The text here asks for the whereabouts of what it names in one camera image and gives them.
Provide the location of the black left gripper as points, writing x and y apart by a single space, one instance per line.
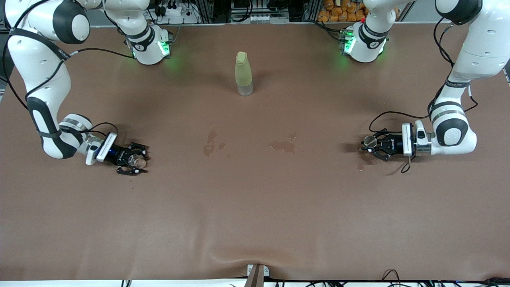
392 144

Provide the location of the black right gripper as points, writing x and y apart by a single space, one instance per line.
118 154

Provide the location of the small clear glass beaker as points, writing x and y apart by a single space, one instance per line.
139 161

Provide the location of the steel double-cone jigger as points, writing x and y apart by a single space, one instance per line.
371 140

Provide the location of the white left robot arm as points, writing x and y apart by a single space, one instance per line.
478 52

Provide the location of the liquid puddle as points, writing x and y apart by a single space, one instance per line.
283 146
208 149

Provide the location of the brown table mat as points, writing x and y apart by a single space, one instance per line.
255 199

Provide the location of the yellow-green capped bottle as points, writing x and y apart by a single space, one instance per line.
243 71

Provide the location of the orange snack bags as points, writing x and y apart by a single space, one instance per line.
334 12

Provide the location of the white power strip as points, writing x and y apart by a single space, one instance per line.
175 12

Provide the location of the white connector strip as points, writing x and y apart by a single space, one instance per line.
259 18

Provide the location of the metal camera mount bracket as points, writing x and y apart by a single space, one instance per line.
257 277

